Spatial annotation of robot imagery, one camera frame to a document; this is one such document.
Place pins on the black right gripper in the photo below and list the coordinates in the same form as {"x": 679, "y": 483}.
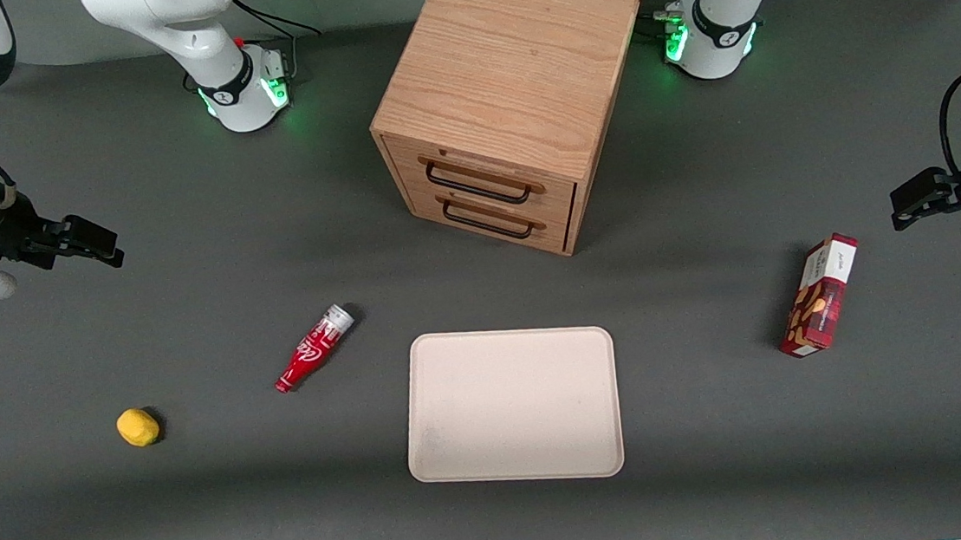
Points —
{"x": 10, "y": 229}

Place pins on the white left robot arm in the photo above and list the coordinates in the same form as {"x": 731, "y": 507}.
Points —
{"x": 723, "y": 14}

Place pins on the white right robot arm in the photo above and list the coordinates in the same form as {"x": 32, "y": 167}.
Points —
{"x": 190, "y": 34}

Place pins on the oak wooden drawer cabinet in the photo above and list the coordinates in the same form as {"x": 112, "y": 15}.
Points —
{"x": 505, "y": 50}

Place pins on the red cookie box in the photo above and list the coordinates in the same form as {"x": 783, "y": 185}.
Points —
{"x": 822, "y": 301}

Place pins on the yellow lemon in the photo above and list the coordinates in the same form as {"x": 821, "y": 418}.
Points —
{"x": 138, "y": 427}

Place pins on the red cola bottle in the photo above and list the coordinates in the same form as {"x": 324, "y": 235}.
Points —
{"x": 312, "y": 350}

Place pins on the beige plastic tray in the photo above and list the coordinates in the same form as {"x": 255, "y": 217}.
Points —
{"x": 512, "y": 406}

